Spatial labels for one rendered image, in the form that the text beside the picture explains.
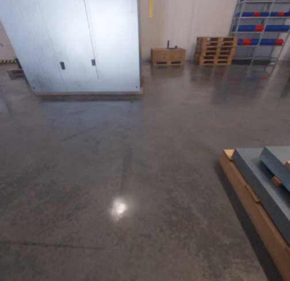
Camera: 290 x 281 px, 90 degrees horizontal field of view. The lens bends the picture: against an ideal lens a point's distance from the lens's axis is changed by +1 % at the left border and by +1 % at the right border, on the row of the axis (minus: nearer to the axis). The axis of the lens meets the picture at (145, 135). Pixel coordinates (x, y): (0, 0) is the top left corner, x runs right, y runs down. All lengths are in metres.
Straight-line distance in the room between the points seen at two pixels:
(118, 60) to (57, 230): 2.42
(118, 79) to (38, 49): 1.35
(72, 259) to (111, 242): 0.22
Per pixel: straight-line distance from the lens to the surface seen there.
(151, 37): 7.14
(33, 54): 3.34
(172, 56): 6.14
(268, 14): 7.88
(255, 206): 1.22
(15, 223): 1.39
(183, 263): 1.05
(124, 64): 2.81
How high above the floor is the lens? 1.00
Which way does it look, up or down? 35 degrees down
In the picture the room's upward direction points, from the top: 1 degrees counter-clockwise
